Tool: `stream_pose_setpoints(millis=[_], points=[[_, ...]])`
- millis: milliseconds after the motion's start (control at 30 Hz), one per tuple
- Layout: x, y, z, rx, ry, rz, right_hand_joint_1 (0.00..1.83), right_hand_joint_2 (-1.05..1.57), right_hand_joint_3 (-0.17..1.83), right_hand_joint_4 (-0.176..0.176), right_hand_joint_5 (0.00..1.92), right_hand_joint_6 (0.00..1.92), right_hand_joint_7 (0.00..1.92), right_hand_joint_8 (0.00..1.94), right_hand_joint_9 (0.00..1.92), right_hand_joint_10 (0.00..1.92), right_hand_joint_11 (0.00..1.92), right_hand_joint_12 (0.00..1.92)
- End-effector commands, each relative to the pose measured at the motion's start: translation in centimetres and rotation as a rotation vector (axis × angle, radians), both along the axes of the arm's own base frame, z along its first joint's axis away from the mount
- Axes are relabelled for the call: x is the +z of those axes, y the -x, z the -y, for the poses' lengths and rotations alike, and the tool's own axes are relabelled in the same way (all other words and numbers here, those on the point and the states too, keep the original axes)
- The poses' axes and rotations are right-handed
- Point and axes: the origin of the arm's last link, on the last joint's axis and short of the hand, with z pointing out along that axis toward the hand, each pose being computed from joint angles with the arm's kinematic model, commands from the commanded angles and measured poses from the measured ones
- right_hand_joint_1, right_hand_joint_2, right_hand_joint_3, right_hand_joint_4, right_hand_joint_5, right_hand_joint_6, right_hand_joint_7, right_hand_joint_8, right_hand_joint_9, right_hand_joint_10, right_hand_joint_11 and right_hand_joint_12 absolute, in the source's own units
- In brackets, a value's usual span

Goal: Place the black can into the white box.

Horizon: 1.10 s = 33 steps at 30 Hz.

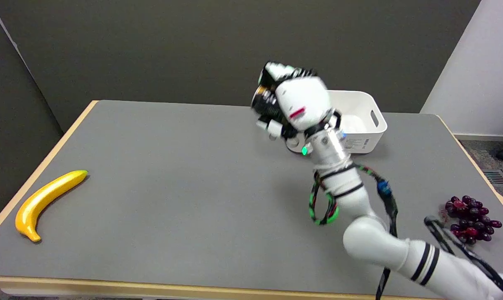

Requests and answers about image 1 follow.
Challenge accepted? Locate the white plastic box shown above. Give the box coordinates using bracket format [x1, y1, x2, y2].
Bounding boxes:
[285, 90, 388, 154]

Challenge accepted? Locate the yellow banana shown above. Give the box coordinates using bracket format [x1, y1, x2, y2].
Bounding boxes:
[15, 170, 88, 243]

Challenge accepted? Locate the purple grape bunch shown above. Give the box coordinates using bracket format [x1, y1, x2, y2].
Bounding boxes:
[445, 195, 503, 245]

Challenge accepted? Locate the black can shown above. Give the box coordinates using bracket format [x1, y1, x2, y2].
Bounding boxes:
[251, 85, 283, 118]

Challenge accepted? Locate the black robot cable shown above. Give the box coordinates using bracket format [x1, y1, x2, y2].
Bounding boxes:
[424, 216, 503, 300]

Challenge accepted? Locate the green black cable loop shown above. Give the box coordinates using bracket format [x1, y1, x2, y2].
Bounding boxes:
[309, 163, 398, 300]

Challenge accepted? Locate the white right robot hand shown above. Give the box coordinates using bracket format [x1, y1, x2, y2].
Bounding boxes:
[256, 61, 343, 141]

